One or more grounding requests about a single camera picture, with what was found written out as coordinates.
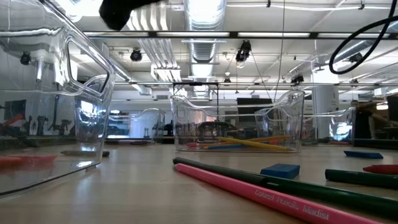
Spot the black plastic device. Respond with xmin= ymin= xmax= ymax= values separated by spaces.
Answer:
xmin=198 ymin=121 xmax=233 ymax=146

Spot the pink colored pencil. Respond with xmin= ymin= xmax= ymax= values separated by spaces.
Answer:
xmin=175 ymin=162 xmax=386 ymax=224

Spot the silver ventilation duct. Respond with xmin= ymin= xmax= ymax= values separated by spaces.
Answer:
xmin=182 ymin=0 xmax=228 ymax=98

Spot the black monitor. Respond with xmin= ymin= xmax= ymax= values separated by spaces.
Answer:
xmin=236 ymin=97 xmax=274 ymax=123

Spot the yellow pencil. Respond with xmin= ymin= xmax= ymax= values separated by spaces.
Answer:
xmin=216 ymin=136 xmax=292 ymax=152

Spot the clear plastic bin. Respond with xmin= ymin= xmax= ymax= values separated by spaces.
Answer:
xmin=105 ymin=107 xmax=167 ymax=146
xmin=0 ymin=0 xmax=116 ymax=197
xmin=169 ymin=90 xmax=305 ymax=154
xmin=254 ymin=106 xmax=358 ymax=146

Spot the red-orange eraser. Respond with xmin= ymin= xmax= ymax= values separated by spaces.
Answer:
xmin=17 ymin=154 xmax=58 ymax=165

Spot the green marker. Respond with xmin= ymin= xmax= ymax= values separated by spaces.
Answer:
xmin=325 ymin=168 xmax=398 ymax=190

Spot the white ceiling pipe bundle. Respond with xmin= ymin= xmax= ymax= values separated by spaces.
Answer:
xmin=126 ymin=6 xmax=183 ymax=83

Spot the blue pencil with red end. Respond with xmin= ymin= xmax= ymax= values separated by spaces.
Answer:
xmin=206 ymin=140 xmax=280 ymax=151

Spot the green pen with dark cap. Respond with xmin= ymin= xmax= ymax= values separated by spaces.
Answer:
xmin=172 ymin=156 xmax=398 ymax=218

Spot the white column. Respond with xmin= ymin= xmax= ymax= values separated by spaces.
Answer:
xmin=312 ymin=67 xmax=340 ymax=139

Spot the blue eraser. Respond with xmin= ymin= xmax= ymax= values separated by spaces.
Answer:
xmin=259 ymin=163 xmax=301 ymax=180
xmin=343 ymin=150 xmax=384 ymax=159

